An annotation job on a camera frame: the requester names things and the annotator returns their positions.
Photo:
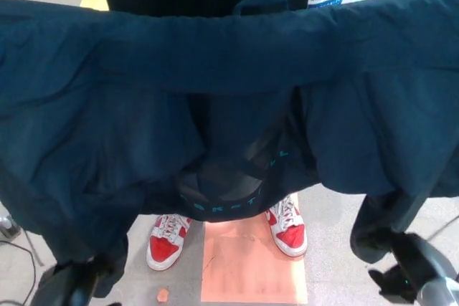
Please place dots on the orange rectangular floor mat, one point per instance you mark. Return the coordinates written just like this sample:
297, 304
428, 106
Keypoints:
251, 270

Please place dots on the grey floor device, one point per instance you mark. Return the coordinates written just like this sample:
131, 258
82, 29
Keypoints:
9, 225

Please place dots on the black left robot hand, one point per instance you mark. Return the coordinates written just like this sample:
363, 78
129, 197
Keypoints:
71, 284

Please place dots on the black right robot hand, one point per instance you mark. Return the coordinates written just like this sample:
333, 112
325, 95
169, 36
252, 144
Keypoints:
416, 259

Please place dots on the red white sneaker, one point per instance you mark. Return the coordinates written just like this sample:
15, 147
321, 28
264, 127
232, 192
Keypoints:
164, 245
291, 236

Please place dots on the small orange paper scrap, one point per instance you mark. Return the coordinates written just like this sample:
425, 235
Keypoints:
162, 294

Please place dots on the thin black rod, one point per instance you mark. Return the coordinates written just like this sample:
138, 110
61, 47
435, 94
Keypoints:
33, 248

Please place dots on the navy blue coat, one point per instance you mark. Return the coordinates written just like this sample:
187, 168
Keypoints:
222, 58

